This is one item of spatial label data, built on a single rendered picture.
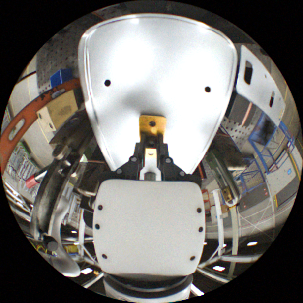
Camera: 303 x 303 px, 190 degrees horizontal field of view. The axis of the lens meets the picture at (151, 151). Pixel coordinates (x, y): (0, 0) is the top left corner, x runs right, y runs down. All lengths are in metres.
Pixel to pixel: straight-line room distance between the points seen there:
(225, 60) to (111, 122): 0.19
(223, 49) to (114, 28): 0.14
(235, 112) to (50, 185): 0.33
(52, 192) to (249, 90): 0.35
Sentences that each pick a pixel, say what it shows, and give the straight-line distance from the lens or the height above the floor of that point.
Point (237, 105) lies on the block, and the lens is 0.22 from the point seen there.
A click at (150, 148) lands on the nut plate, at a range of 0.16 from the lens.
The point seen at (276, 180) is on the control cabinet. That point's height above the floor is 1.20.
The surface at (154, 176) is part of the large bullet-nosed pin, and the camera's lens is 0.24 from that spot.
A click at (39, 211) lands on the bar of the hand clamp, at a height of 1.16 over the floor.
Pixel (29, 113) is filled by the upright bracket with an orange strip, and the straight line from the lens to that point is 0.16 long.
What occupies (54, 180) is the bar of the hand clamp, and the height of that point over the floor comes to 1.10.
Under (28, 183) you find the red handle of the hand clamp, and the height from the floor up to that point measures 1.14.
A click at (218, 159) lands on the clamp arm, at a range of 0.23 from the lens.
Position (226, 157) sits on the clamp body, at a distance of 0.24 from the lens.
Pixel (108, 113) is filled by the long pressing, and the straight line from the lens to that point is 0.15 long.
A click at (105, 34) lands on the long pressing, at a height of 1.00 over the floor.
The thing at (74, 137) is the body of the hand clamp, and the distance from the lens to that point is 0.18.
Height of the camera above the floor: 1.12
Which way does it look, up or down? 43 degrees down
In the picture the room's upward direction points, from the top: 178 degrees counter-clockwise
